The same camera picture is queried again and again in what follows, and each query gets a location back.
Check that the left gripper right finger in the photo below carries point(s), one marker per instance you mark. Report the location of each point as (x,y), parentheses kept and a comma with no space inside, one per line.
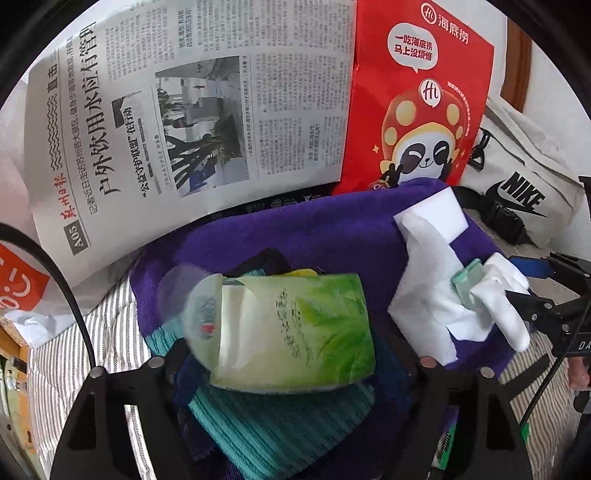
(477,401)

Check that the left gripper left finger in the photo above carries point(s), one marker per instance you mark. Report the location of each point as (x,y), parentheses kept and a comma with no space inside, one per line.
(95,442)

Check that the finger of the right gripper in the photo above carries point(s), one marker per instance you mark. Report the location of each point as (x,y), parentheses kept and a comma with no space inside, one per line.
(545,267)
(547,316)

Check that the white glove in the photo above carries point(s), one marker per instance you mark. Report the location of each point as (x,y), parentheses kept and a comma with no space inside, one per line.
(482,292)

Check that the white sponge block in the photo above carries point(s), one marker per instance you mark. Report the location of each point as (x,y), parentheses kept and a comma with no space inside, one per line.
(442,210)

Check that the white paper towel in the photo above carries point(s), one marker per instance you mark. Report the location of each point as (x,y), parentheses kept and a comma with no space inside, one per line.
(424,303)

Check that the teal striped cloth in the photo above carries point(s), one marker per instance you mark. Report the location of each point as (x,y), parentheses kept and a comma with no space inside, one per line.
(236,435)

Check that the green tissue pack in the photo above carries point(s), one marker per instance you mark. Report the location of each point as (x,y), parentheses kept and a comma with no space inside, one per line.
(271,334)

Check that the yellow mesh pouch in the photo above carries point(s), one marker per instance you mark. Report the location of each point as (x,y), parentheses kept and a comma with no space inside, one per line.
(306,272)

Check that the green sachet packet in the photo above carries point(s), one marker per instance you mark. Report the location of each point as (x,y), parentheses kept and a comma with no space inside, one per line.
(450,442)

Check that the person's right hand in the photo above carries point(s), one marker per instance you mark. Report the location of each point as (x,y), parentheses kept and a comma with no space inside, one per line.
(578,374)

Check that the white Nike waist bag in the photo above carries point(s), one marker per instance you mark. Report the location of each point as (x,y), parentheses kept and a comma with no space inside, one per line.
(518,178)

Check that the purple towel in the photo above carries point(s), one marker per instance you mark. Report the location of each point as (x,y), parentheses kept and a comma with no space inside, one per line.
(351,233)

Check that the red panda paper bag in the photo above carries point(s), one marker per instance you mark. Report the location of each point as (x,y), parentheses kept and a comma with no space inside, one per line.
(421,78)

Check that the folded newspaper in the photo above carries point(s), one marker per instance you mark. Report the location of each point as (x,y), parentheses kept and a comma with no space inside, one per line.
(168,111)

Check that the brown wooden door frame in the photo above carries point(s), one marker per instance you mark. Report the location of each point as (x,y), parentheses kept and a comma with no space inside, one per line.
(518,60)

